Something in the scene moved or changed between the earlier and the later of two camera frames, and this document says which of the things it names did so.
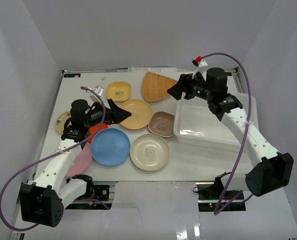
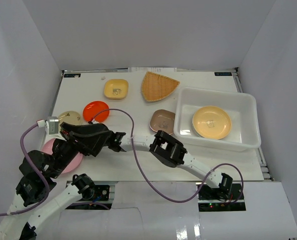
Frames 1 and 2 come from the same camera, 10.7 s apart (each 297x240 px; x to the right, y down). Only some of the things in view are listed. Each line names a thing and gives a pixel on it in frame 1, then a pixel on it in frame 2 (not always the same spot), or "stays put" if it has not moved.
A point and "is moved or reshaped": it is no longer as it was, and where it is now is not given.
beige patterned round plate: (60, 120) stays put
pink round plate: (82, 162) → (73, 164)
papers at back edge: (146, 69) stays put
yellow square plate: (118, 91) is moved or reshaped
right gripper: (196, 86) → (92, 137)
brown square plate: (162, 124) stays put
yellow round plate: (141, 114) → (211, 122)
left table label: (72, 75) stays put
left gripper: (108, 113) → (70, 136)
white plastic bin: (196, 124) stays put
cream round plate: (149, 152) → (200, 124)
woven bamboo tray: (155, 86) stays put
